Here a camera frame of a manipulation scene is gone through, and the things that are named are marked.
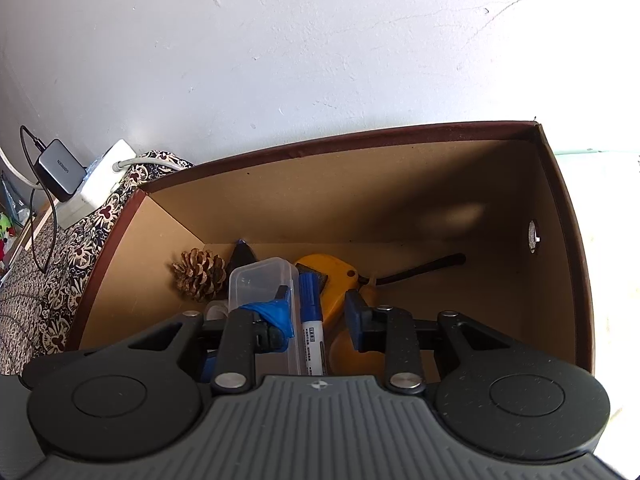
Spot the brown cardboard shoe box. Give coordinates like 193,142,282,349
66,122,594,370

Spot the small clear tape roll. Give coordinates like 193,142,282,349
205,300,229,321

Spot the white power strip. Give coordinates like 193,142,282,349
56,139,137,230

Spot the black cable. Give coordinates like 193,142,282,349
18,124,59,274

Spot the blue white marker pen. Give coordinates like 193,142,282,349
299,272,326,376

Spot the black power adapter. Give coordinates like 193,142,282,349
34,139,87,202

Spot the clear plastic container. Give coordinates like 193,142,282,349
228,257,306,377

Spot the pine cone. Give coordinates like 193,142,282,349
170,248,227,302

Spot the white power cord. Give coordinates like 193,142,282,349
112,156,194,174

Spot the floral patterned cloth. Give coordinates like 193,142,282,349
0,164,171,375

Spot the orange tape measure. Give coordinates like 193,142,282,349
294,252,466,332

